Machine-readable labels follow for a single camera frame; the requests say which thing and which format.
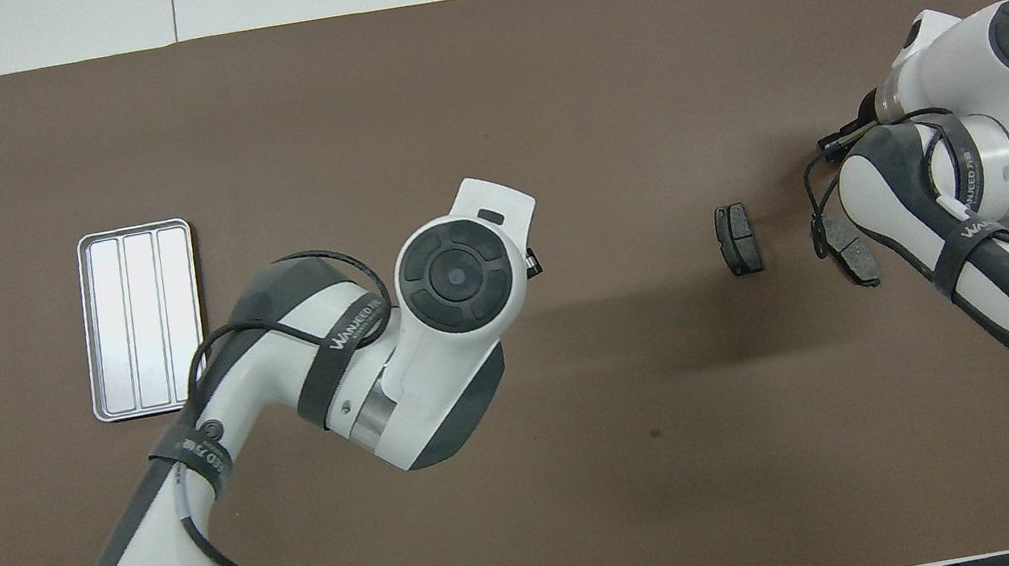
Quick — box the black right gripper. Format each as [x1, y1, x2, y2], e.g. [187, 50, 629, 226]
[857, 87, 888, 130]

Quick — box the silver metal tray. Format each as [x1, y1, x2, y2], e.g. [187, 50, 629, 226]
[66, 217, 219, 426]

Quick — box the grey brake pad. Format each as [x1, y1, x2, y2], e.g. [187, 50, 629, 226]
[713, 201, 765, 279]
[818, 205, 883, 295]

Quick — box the brown table mat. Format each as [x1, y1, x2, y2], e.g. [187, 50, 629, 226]
[0, 0, 1009, 566]

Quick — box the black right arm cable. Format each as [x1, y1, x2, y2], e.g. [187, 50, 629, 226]
[792, 105, 979, 265]

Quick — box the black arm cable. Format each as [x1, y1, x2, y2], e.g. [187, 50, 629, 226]
[142, 239, 434, 566]
[792, 105, 979, 265]

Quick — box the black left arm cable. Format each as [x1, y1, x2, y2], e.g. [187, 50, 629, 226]
[142, 239, 434, 566]

